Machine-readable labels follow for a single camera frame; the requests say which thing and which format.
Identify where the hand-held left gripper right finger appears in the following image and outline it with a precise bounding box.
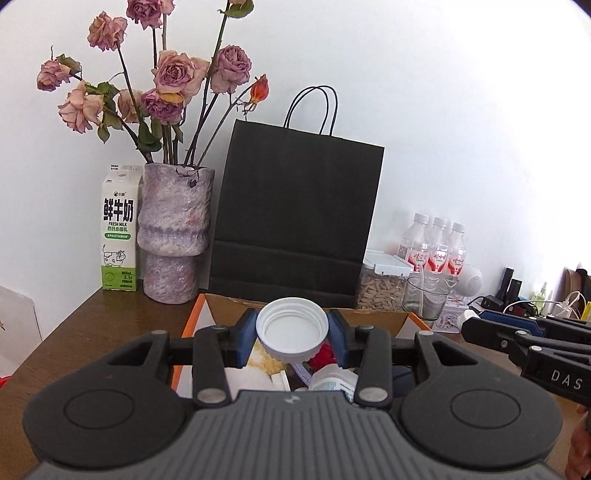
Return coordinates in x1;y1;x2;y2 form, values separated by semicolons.
328;308;477;409

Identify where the person's right hand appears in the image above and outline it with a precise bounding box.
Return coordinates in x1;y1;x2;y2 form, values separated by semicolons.
565;410;591;480

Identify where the red cardboard box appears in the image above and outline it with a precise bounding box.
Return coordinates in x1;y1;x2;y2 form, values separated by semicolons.
171;293;435;398

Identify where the red label water bottle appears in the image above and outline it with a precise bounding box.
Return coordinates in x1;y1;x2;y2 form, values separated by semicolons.
397;212;431;273
427;217;450;276
445;222;467;277

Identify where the black upright device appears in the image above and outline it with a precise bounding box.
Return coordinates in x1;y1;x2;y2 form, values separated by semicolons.
496;268;523;301

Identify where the white and green milk carton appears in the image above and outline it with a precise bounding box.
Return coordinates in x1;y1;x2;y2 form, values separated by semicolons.
100;164;144;292

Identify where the white round speaker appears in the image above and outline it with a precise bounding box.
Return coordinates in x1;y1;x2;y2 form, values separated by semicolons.
455;264;484;299

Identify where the navy blue zip case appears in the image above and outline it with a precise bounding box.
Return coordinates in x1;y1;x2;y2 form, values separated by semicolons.
392;367;419;398

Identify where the black paper bag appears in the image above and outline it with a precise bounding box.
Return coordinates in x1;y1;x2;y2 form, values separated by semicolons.
209;85;386;309

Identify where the clear drinking glass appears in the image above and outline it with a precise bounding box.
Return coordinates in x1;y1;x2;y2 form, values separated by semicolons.
402;270;451;323

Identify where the purple textured vase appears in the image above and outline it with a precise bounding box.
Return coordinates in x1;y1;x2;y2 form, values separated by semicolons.
137;162;217;305

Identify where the white wall charger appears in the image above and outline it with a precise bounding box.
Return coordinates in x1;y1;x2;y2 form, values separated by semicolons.
551;291;583;319

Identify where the white printed tin box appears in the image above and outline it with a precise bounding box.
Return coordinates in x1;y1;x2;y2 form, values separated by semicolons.
434;298;467;334

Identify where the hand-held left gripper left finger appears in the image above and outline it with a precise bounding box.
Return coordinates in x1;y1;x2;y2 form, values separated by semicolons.
107;308;260;408

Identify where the dried pink rose bouquet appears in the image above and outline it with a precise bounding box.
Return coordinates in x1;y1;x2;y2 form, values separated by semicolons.
37;0;270;167

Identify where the brown bag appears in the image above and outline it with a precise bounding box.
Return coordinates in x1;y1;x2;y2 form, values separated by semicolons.
561;265;591;306

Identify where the clear lidded seed container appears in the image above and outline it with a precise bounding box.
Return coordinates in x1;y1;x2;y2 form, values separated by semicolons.
355;249;414;313

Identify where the white plastic bottle cap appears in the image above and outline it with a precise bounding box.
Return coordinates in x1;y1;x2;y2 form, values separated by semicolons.
255;298;330;363

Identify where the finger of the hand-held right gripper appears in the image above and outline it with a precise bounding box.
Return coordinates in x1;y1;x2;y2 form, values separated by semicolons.
462;316;591;368
480;309;591;343

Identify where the translucent plastic bottle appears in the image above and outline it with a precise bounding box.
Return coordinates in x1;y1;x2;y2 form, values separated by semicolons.
308;364;360;404

